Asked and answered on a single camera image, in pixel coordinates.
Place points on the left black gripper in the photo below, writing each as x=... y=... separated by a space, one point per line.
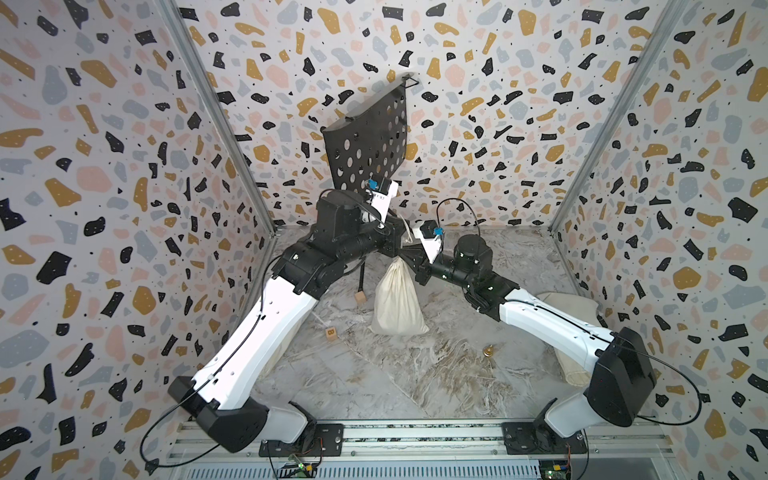
x=393 y=230

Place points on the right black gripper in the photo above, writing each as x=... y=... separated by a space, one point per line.
x=424 y=269

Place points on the cream cloth bag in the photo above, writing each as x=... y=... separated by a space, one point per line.
x=396 y=308
x=568 y=340
x=282 y=354

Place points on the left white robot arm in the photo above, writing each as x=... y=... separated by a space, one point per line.
x=218 y=396

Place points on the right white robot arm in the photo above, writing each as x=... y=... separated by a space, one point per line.
x=621 y=376

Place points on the black perforated music stand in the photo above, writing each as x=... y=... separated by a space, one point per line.
x=369 y=143

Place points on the left green circuit board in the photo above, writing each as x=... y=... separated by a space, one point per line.
x=296 y=468

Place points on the green circuit board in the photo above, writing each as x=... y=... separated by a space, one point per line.
x=296 y=468
x=555 y=470

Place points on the right green circuit board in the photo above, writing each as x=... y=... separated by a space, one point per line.
x=555 y=470

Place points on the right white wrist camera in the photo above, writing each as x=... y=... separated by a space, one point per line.
x=430 y=236

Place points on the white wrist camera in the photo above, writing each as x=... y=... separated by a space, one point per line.
x=430 y=236
x=382 y=193

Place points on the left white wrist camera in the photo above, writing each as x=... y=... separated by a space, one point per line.
x=382 y=193

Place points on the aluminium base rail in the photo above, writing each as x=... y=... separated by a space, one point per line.
x=440 y=449

